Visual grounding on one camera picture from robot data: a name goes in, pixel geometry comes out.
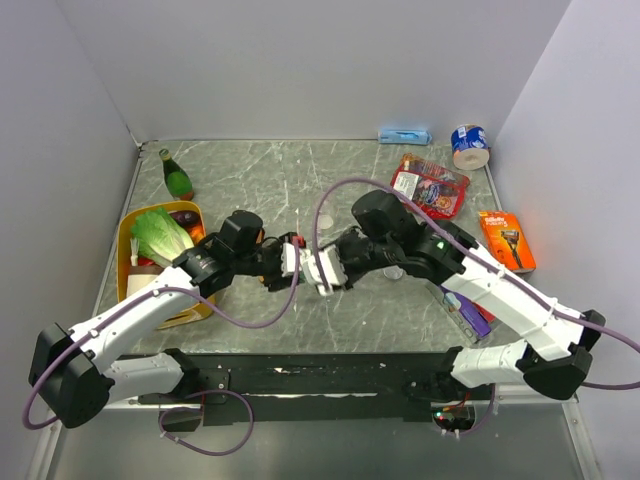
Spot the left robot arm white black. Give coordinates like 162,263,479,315
28,211,301,428

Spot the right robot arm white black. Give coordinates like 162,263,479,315
337,190,605,400

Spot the dark green glass bottle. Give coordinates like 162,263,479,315
159,149,194,201

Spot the clear plastic lid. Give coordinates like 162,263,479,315
383,266,404,281

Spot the yellow plastic basket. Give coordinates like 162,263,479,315
115,200,213,330

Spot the purple eggplant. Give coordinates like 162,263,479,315
169,210,200,228

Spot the red snack bag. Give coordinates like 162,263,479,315
391,153,471,220

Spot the green lettuce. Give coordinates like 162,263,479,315
130,207,194,268

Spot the blue tissue pack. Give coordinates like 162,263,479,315
377,128,432,146

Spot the purple chocolate bar box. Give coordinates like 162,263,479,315
434,286,492,343

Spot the red flat box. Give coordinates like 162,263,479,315
475,305,496,323

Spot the orange razor package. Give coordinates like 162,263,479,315
478,211,536,274

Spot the toilet paper roll blue wrap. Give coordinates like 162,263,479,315
451,124,490,171

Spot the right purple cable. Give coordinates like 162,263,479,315
312,177,640,390

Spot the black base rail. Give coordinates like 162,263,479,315
139,349,492,426

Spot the aluminium frame rail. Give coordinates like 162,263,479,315
431,385,578,408

